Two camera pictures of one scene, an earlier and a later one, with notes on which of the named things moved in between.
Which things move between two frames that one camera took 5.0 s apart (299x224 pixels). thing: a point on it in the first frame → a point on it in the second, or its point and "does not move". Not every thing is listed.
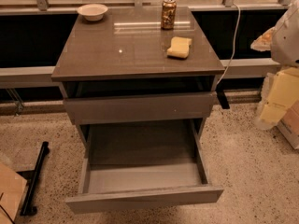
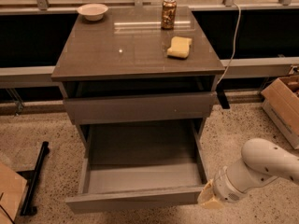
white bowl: x=92 y=11 does not move
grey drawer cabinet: x=127 y=67 does not move
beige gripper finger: x=263 y=43 → x=220 y=187
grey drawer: x=141 y=164 does not move
